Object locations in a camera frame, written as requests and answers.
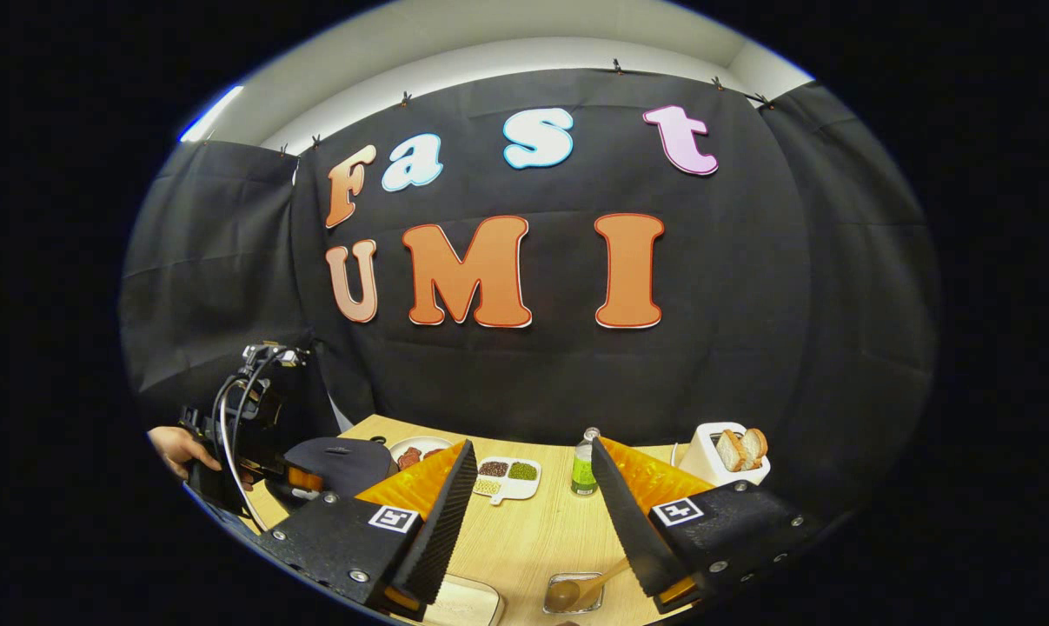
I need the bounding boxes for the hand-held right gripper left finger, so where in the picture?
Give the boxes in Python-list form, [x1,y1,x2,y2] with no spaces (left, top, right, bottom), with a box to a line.
[259,439,479,620]

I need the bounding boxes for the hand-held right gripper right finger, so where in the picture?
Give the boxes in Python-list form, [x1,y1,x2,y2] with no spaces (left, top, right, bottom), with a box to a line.
[591,437,816,614]

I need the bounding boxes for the dark grey rice cooker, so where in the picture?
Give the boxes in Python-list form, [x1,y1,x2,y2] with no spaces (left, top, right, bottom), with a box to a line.
[274,436,399,509]

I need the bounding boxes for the metal wire chopstick holder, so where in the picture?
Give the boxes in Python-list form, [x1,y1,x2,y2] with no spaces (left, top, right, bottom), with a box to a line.
[543,571,605,615]

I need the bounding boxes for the wooden spoon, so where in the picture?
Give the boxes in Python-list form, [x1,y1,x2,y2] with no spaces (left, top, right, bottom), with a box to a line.
[547,556,631,611]

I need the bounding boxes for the clear plastic rice tray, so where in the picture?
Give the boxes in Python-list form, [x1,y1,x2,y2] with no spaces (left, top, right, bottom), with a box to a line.
[420,574,506,626]

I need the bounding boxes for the green label drink bottle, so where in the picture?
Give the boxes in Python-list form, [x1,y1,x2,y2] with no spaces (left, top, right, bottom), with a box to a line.
[571,427,603,497]

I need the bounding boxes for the white divided bean dish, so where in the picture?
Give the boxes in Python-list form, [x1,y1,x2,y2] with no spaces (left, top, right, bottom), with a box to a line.
[474,457,542,506]

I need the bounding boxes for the round white plate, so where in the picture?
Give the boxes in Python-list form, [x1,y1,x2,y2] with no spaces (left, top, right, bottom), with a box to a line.
[389,436,455,475]

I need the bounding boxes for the white toaster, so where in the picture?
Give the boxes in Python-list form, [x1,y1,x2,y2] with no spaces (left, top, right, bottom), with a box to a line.
[676,423,772,486]

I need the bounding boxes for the row of small backdrop clips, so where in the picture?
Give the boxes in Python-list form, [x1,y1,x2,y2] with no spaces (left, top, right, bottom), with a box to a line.
[276,59,777,157]

